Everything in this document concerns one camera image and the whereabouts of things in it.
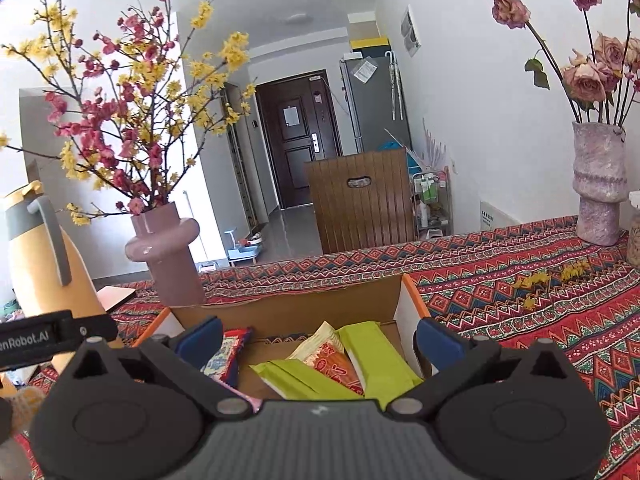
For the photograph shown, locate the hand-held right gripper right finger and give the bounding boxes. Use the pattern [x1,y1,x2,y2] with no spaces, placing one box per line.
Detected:
[385,316,576,421]

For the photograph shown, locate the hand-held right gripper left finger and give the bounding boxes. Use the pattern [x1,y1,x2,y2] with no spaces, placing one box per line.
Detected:
[62,315,255,421]

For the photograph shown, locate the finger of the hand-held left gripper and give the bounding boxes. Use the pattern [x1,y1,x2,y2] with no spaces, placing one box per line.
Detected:
[47,310,119,357]

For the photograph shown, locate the red printed snack packet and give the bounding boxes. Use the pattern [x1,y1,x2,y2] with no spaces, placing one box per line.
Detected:
[202,327,253,387]

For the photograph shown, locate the green snack packet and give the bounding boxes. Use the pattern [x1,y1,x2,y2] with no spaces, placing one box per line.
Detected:
[337,321,423,408]
[250,360,366,402]

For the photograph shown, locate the red cardboard box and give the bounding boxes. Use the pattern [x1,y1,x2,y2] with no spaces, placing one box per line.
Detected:
[131,274,433,411]

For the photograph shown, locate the striped orange snack packet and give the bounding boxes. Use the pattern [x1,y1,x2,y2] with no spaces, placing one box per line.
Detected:
[287,321,366,396]

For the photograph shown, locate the yellow thermos jug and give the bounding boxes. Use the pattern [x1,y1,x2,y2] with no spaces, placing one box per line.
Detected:
[0,181,126,376]

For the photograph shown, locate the pink glass vase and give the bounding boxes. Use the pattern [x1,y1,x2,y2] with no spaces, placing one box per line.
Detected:
[125,202,207,308]

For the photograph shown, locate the fallen yellow petals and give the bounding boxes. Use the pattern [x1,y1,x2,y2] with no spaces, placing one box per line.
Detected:
[512,259,591,310]

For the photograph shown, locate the small storage cart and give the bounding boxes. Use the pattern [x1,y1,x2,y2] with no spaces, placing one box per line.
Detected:
[410,170,451,238]

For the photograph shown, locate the wooden chair back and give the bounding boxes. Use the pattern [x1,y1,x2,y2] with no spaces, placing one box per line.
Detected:
[304,149,418,255]

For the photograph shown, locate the dark brown door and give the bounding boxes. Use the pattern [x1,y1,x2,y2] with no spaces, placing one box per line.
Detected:
[256,72,343,209]

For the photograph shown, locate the clear seed jar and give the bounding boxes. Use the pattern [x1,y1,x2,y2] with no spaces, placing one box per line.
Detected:
[625,192,640,261]

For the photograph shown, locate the textured pink vase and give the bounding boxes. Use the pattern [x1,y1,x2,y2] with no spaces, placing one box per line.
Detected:
[571,121,629,247]

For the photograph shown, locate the pink yellow blossom branches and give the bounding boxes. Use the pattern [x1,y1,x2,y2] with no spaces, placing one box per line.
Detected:
[0,0,258,226]

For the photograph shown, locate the grey refrigerator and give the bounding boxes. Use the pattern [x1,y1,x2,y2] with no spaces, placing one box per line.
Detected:
[340,50,413,156]

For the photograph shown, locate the folded white umbrella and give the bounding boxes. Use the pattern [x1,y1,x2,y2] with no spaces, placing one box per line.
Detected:
[386,50,404,121]

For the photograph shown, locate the dried pink roses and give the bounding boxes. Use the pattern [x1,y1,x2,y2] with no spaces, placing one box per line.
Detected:
[477,0,640,126]

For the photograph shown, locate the yellow box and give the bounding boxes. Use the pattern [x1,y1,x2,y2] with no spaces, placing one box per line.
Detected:
[350,35,391,51]

